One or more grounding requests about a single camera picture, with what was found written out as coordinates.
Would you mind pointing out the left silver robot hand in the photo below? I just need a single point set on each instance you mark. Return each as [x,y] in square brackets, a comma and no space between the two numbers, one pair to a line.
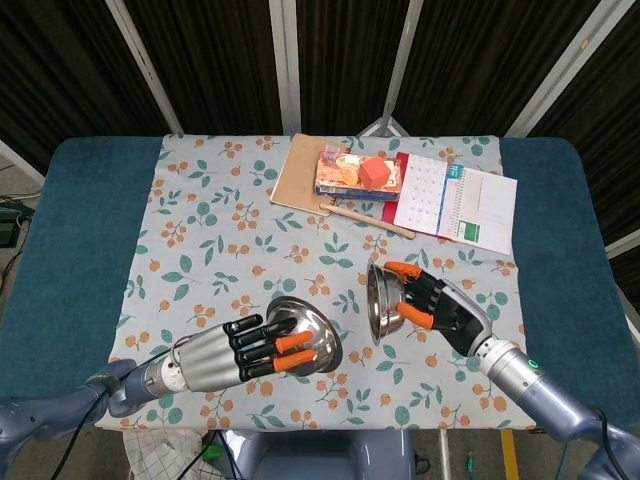
[215,357]

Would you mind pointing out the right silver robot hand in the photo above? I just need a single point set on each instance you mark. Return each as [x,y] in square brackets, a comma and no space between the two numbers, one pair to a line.
[445,310]

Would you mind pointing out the small steel bowl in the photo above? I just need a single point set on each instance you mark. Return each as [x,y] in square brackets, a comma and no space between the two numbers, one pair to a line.
[320,335]
[382,300]

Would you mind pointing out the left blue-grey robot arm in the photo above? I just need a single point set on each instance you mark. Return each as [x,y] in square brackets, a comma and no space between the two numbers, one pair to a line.
[75,405]

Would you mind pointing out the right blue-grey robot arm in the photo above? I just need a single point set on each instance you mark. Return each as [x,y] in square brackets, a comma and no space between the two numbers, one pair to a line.
[545,395]

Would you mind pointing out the small green object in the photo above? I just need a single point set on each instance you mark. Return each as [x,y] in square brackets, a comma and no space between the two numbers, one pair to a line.
[214,452]

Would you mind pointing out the white spiral notepad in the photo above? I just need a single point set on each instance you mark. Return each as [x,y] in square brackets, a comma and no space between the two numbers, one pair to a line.
[492,210]

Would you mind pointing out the red folder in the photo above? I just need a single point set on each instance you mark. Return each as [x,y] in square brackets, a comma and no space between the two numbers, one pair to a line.
[390,212]

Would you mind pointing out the white checked cloth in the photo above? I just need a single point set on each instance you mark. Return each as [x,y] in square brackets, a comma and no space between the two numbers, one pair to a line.
[160,455]

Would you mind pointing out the white desk calendar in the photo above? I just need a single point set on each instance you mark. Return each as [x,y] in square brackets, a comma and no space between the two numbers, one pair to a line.
[422,195]

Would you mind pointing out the wooden stick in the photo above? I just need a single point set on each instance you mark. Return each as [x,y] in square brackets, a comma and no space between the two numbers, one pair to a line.
[370,219]

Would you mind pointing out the floral print tablecloth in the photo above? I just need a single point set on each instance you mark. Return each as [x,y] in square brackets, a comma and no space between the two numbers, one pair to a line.
[250,225]

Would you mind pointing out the metal table leg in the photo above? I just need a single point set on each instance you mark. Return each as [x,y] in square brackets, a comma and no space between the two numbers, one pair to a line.
[444,455]

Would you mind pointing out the blue-grey robot torso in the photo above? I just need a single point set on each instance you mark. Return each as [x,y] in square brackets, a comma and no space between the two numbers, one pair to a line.
[325,457]

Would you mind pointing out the orange foam cube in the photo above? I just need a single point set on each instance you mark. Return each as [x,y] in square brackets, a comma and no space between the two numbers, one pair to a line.
[375,172]

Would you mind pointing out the blue biscuit box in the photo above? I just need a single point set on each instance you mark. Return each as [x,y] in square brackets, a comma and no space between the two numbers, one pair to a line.
[340,172]

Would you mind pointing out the teal blue table cover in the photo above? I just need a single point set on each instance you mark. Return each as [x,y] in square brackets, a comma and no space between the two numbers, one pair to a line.
[75,225]

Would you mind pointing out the grey tripod stand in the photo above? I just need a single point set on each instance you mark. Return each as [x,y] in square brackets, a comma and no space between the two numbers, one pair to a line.
[382,125]

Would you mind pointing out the brown kraft notebook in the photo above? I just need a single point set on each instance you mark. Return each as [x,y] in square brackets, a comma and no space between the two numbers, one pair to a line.
[297,175]

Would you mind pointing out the grey partition post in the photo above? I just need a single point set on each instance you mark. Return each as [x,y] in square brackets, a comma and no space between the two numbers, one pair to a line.
[402,50]
[20,162]
[622,245]
[286,65]
[145,65]
[570,65]

